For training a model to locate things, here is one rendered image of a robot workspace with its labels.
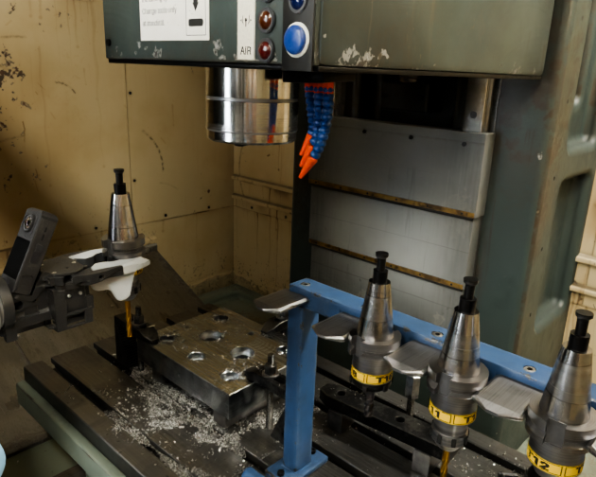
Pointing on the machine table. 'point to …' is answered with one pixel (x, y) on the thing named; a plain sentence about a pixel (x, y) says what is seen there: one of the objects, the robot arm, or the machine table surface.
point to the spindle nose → (250, 107)
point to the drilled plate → (219, 399)
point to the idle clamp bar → (409, 434)
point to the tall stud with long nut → (411, 393)
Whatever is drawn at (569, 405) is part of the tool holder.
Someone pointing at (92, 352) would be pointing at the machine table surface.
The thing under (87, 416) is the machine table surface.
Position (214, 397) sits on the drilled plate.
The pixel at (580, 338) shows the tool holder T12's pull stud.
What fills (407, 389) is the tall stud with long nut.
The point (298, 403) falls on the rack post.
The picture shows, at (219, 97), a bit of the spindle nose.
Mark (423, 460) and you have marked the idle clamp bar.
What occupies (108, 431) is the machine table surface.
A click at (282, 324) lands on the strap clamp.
